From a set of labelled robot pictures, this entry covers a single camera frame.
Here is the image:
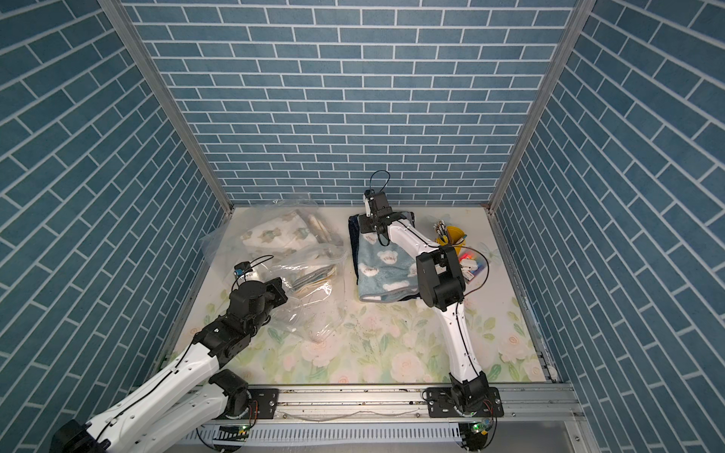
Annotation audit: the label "navy blue star blanket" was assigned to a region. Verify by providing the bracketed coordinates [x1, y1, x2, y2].
[349, 215, 417, 293]

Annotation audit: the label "light blue bear blanket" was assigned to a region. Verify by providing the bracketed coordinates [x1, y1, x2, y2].
[352, 232, 419, 303]

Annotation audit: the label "clear plastic vacuum bag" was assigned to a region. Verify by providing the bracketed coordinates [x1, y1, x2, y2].
[201, 198, 349, 343]

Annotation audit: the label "cream bear print blanket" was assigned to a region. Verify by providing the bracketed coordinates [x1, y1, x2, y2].
[240, 210, 336, 251]

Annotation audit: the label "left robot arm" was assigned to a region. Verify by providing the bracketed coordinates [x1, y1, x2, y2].
[49, 277, 288, 452]

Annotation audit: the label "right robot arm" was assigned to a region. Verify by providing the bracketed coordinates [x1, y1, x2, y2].
[358, 189, 503, 420]

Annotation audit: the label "pens in bucket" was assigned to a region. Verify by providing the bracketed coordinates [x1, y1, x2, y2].
[434, 220, 449, 241]

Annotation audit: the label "yellow metal pen bucket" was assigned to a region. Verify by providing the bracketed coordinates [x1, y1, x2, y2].
[436, 226, 467, 252]

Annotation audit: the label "clear box of stationery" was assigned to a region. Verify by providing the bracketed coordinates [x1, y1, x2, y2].
[459, 247, 488, 282]

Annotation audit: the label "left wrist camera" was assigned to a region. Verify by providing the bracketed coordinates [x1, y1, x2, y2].
[233, 260, 259, 284]

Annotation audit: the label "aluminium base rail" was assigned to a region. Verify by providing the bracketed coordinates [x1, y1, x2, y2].
[216, 382, 585, 424]

